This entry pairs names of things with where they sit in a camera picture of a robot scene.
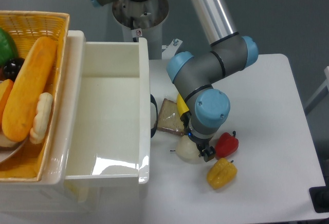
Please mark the yellow bell pepper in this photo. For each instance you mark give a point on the yellow bell pepper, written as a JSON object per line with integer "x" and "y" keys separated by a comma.
{"x": 221, "y": 173}

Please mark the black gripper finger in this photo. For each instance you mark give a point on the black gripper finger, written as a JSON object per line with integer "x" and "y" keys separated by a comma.
{"x": 206, "y": 151}
{"x": 185, "y": 118}

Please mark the white pear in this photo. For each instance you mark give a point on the white pear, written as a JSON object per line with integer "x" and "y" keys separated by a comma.
{"x": 187, "y": 150}

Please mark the red bell pepper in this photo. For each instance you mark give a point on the red bell pepper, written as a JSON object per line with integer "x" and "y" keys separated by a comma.
{"x": 226, "y": 145}

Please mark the white metal bracket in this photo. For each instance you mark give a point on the white metal bracket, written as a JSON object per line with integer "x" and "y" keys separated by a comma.
{"x": 170, "y": 50}

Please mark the yellow wicker basket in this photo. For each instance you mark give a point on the yellow wicker basket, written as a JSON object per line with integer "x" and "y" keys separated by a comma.
{"x": 25, "y": 27}

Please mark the yellow banana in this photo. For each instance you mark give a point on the yellow banana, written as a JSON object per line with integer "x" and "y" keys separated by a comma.
{"x": 181, "y": 105}

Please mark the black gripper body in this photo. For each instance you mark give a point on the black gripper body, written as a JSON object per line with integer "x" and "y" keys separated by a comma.
{"x": 201, "y": 140}

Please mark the grey plate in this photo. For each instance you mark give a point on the grey plate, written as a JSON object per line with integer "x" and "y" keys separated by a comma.
{"x": 9, "y": 148}

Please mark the white frame at right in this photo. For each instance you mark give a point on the white frame at right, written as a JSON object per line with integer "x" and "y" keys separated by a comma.
{"x": 320, "y": 93}

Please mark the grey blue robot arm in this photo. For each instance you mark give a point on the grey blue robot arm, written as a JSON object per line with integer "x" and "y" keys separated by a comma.
{"x": 192, "y": 76}

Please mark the orange fruit piece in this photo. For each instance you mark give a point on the orange fruit piece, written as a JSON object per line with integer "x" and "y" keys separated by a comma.
{"x": 6, "y": 87}

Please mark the black round fruit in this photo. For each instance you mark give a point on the black round fruit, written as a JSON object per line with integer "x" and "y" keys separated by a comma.
{"x": 12, "y": 68}

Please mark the green vegetable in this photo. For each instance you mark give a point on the green vegetable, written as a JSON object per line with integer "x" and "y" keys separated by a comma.
{"x": 8, "y": 48}

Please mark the orange baguette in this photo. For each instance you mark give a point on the orange baguette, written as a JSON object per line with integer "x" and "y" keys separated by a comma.
{"x": 19, "y": 111}

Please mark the black device at edge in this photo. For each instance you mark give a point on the black device at edge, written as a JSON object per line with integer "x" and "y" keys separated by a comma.
{"x": 319, "y": 197}

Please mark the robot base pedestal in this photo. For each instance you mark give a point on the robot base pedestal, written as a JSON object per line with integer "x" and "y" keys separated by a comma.
{"x": 142, "y": 20}

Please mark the white plastic bin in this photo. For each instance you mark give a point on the white plastic bin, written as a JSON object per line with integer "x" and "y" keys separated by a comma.
{"x": 102, "y": 135}

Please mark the brown bread slice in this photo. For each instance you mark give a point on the brown bread slice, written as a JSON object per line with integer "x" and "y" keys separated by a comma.
{"x": 169, "y": 119}

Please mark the black white mug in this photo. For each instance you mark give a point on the black white mug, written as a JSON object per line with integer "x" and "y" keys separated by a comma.
{"x": 154, "y": 115}

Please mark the cream white squash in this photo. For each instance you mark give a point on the cream white squash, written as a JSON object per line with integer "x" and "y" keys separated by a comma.
{"x": 40, "y": 122}

